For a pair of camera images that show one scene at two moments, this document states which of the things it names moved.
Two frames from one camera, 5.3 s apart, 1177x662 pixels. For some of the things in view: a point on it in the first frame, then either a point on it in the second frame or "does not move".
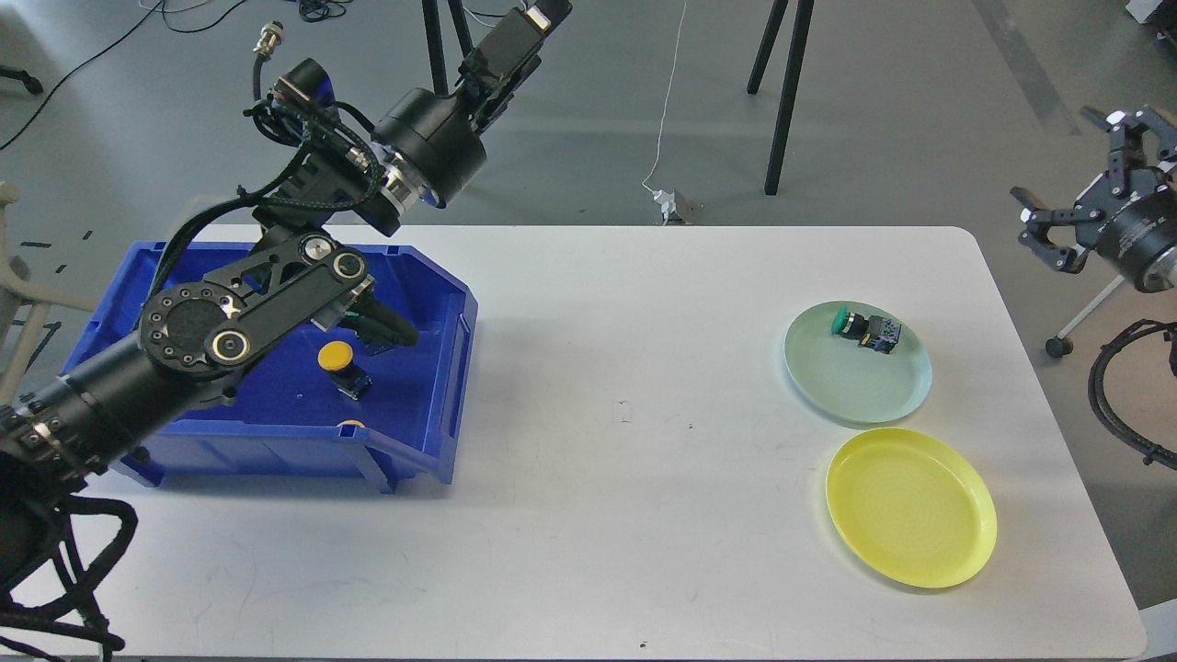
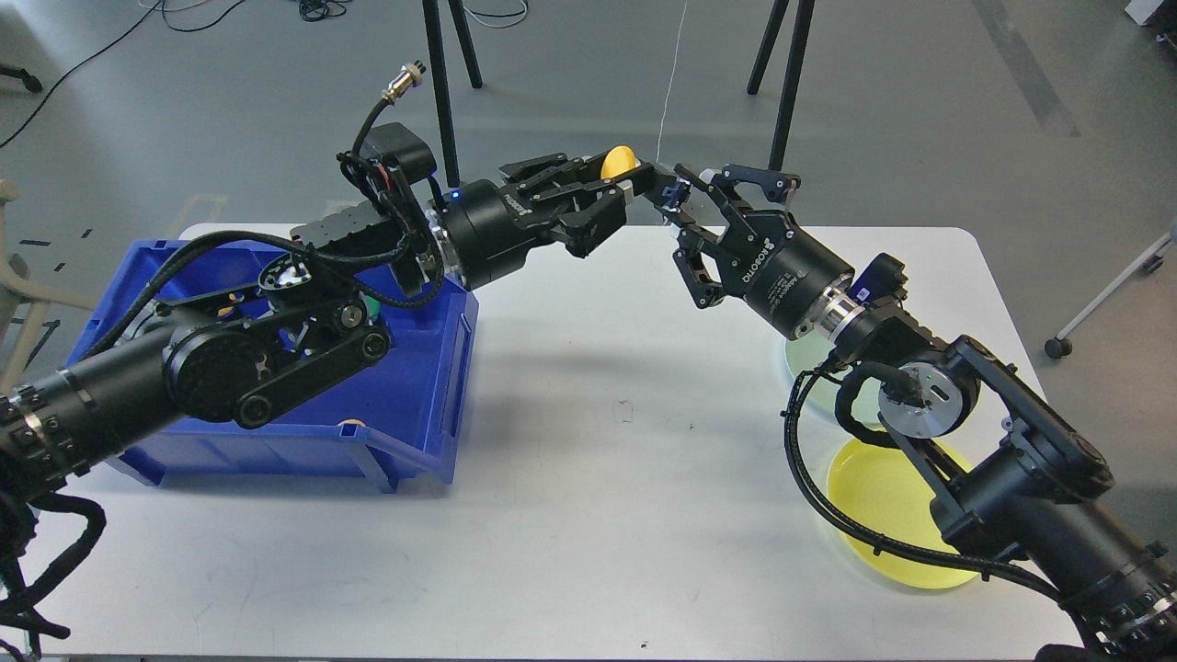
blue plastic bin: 321,402 does not move
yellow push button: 337,359 → 619,160
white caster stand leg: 1061,345 does not move
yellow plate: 913,506 does not move
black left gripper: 438,137 → 488,229
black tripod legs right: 793,66 does not move
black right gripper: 1137,232 → 782,272
